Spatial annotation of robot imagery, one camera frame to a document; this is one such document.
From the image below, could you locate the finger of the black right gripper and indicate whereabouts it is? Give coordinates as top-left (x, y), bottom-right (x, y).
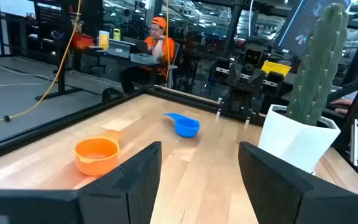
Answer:
top-left (244, 90), bottom-right (265, 129)
top-left (216, 83), bottom-right (245, 121)

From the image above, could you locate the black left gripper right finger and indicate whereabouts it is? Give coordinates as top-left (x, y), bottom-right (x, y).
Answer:
top-left (238, 141), bottom-right (314, 224)

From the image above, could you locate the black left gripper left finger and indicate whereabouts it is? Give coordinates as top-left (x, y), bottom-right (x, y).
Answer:
top-left (76, 141), bottom-right (163, 224)

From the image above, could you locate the orange measuring cup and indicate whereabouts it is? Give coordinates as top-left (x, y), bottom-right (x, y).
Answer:
top-left (74, 129), bottom-right (124, 177)

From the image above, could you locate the blue measuring cup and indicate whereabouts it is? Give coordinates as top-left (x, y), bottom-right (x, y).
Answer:
top-left (163, 113), bottom-right (201, 138)

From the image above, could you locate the yellow plastic bin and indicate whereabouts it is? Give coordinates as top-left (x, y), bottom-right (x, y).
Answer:
top-left (260, 60), bottom-right (292, 78)

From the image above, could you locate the white plant pot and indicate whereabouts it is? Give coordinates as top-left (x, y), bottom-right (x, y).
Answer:
top-left (258, 104), bottom-right (341, 174)

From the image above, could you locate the dark display screen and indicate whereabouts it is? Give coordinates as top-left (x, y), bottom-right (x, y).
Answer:
top-left (273, 0), bottom-right (352, 56)

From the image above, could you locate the green cactus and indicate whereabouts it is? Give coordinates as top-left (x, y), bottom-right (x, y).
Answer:
top-left (286, 2), bottom-right (349, 127)

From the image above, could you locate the person's hand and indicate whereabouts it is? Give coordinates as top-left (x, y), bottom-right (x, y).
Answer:
top-left (330, 98), bottom-right (354, 115)

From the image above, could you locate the person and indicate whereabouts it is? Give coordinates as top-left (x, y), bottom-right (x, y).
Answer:
top-left (119, 16), bottom-right (177, 94)

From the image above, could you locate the grey laptop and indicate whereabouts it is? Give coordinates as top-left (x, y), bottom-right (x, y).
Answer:
top-left (107, 39), bottom-right (150, 60)

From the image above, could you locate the black desk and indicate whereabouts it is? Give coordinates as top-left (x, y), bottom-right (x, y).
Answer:
top-left (34, 43), bottom-right (170, 102)

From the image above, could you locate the yellow container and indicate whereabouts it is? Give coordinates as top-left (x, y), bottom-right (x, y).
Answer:
top-left (98, 30), bottom-right (111, 50)

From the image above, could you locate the red plastic bin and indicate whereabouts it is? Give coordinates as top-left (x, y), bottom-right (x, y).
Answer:
top-left (72, 33), bottom-right (95, 50)

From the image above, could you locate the silver frame bracket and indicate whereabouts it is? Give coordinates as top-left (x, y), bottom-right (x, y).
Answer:
top-left (349, 118), bottom-right (358, 168)

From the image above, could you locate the yellow extension cable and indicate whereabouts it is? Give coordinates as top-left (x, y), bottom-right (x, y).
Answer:
top-left (0, 0), bottom-right (83, 124)

